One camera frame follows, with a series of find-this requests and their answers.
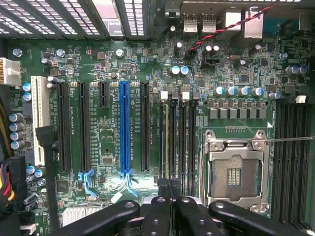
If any silver chipset heatsink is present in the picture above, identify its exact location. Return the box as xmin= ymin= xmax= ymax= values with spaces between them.
xmin=61 ymin=206 xmax=105 ymax=227

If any metal network port block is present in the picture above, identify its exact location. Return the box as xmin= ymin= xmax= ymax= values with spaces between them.
xmin=243 ymin=6 xmax=264 ymax=40

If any thin metal locking lever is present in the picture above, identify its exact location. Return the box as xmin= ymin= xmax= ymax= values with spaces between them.
xmin=264 ymin=136 xmax=315 ymax=144

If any black sleeved cable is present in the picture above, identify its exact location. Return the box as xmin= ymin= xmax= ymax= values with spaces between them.
xmin=0 ymin=95 xmax=13 ymax=159

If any metal CPU socket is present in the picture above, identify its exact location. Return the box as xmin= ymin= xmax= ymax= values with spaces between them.
xmin=199 ymin=129 xmax=272 ymax=214

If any white PCI expansion slot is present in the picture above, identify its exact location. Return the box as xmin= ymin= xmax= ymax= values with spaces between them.
xmin=30 ymin=75 xmax=51 ymax=167

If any long black expansion slot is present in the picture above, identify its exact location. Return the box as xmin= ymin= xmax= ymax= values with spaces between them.
xmin=140 ymin=81 xmax=151 ymax=173
xmin=56 ymin=81 xmax=72 ymax=173
xmin=77 ymin=82 xmax=92 ymax=173

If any coloured power wire bundle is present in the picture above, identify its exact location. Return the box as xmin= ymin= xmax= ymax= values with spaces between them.
xmin=0 ymin=162 xmax=16 ymax=210

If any black power plug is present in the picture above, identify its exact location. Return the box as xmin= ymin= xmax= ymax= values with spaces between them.
xmin=0 ymin=154 xmax=27 ymax=213

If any RAM slot with white latch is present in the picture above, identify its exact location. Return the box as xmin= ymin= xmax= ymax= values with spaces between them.
xmin=158 ymin=90 xmax=169 ymax=179
xmin=180 ymin=91 xmax=190 ymax=197

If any black PC case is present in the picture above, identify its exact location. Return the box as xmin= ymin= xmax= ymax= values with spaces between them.
xmin=0 ymin=0 xmax=315 ymax=42

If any short black expansion slot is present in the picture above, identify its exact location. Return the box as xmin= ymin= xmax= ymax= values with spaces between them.
xmin=98 ymin=81 xmax=110 ymax=109

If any red and black twisted wire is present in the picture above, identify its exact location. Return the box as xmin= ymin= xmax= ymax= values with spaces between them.
xmin=187 ymin=0 xmax=282 ymax=54

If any blue expansion slot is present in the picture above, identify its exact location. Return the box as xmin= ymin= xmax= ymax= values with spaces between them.
xmin=119 ymin=81 xmax=139 ymax=198

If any green motherboard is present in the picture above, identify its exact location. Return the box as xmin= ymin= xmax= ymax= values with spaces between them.
xmin=0 ymin=24 xmax=315 ymax=236

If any metal USB port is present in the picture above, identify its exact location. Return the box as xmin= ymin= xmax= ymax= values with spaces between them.
xmin=201 ymin=13 xmax=218 ymax=34
xmin=183 ymin=13 xmax=199 ymax=34

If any RAM slot with black latch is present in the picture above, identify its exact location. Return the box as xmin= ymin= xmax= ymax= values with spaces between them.
xmin=170 ymin=91 xmax=180 ymax=179
xmin=190 ymin=92 xmax=200 ymax=198

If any white power connector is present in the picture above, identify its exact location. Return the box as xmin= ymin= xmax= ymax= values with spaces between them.
xmin=0 ymin=57 xmax=23 ymax=87

